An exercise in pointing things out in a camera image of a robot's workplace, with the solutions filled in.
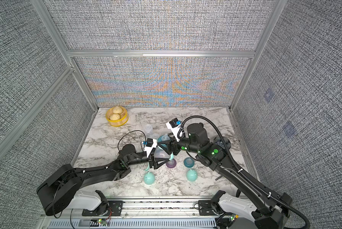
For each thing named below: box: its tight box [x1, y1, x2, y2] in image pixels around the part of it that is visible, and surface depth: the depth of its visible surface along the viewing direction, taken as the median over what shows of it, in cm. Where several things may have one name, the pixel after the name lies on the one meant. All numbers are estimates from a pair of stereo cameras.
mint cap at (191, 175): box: [186, 168, 199, 182], surface depth 84 cm
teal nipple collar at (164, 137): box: [157, 134, 172, 144], surface depth 65 cm
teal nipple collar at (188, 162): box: [183, 156, 195, 168], surface depth 90 cm
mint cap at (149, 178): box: [143, 171, 156, 186], surface depth 83 cm
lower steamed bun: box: [109, 113, 121, 121], surface depth 108 cm
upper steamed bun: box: [112, 105, 123, 115], surface depth 112 cm
